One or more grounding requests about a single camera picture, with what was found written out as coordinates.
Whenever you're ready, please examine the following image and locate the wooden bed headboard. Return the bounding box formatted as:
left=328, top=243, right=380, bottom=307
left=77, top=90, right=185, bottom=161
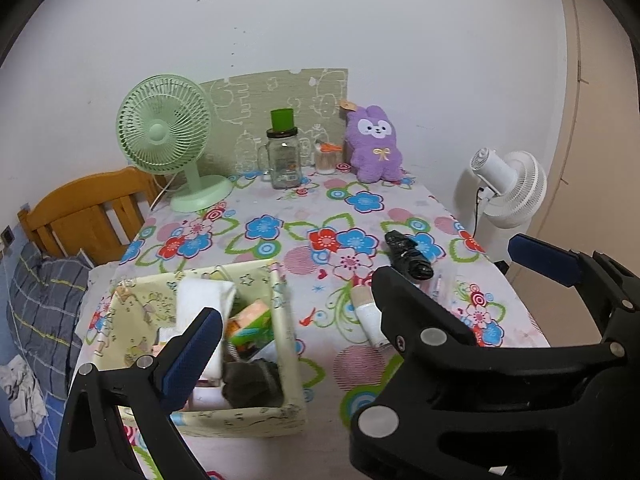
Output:
left=17, top=167, right=168, bottom=267

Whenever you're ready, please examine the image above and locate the crumpled white cloth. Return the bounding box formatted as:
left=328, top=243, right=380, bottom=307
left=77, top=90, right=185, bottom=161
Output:
left=0, top=355, right=49, bottom=436

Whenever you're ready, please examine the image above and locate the purple plush bunny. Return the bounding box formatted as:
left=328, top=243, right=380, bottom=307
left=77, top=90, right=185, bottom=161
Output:
left=339, top=100, right=405, bottom=184

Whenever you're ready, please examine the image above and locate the small white bottle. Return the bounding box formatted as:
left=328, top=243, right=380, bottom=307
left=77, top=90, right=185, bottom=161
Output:
left=350, top=285, right=392, bottom=349

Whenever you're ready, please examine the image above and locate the clear cotton swab jar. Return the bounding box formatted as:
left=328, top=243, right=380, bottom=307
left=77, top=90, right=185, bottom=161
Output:
left=314, top=139, right=344, bottom=175

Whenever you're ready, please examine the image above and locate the orange green soft pack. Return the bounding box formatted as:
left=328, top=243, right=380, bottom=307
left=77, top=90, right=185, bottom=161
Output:
left=225, top=299, right=275, bottom=361

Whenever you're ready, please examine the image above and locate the green desk fan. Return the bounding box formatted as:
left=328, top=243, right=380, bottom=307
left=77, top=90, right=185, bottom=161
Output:
left=116, top=74, right=234, bottom=213

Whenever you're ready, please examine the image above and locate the beige door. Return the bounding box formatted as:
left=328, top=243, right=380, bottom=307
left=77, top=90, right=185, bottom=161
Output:
left=552, top=0, right=640, bottom=273

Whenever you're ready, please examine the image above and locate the grey plaid pillow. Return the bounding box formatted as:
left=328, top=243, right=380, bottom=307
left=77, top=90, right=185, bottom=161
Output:
left=7, top=242, right=93, bottom=401

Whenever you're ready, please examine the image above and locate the yellow cartoon storage box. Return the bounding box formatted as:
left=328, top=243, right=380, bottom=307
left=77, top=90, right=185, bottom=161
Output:
left=92, top=259, right=307, bottom=438

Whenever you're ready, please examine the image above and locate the white fan cable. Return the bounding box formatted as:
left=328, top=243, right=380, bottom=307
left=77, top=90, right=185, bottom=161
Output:
left=151, top=174, right=177, bottom=211

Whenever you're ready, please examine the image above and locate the clear plastic packet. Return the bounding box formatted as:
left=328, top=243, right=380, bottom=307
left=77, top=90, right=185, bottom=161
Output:
left=429, top=267, right=459, bottom=307

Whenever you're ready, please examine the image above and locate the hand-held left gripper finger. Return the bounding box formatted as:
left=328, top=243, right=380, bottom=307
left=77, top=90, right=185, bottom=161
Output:
left=55, top=307, right=224, bottom=480

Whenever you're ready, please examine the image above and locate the green cartoon wall sheet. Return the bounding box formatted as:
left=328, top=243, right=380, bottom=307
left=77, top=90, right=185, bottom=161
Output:
left=200, top=67, right=350, bottom=179

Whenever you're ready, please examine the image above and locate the green plastic cup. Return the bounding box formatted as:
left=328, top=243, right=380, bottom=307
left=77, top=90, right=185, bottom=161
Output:
left=270, top=108, right=296, bottom=133

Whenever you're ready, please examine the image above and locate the black fan cable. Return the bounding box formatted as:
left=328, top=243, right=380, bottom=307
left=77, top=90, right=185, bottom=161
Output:
left=472, top=187, right=490, bottom=239

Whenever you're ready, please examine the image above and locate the white floor fan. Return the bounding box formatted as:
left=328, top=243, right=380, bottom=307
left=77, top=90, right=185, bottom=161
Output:
left=470, top=147, right=548, bottom=229

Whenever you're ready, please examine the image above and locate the white tissue pack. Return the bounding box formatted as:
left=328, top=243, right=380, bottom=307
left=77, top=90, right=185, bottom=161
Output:
left=176, top=277, right=237, bottom=382

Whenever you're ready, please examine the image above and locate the white pink packet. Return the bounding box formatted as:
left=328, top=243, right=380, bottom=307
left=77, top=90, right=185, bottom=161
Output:
left=187, top=384, right=229, bottom=411

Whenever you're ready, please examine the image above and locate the floral tablecloth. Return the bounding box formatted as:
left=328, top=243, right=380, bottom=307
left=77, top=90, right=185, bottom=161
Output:
left=75, top=167, right=551, bottom=480

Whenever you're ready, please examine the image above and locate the dark grey cloth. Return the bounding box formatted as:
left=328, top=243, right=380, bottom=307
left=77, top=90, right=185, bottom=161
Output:
left=221, top=359, right=284, bottom=407

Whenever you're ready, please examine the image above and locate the glass jar mug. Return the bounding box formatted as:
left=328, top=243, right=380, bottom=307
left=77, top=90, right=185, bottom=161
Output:
left=257, top=129, right=305, bottom=191

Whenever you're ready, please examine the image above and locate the blue checked bed sheet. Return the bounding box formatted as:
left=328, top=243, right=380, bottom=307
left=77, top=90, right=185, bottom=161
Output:
left=0, top=225, right=71, bottom=480

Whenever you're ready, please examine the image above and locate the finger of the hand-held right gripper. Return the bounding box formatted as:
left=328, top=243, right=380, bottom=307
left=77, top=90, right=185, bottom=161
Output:
left=350, top=266, right=631, bottom=480
left=509, top=233, right=640, bottom=346

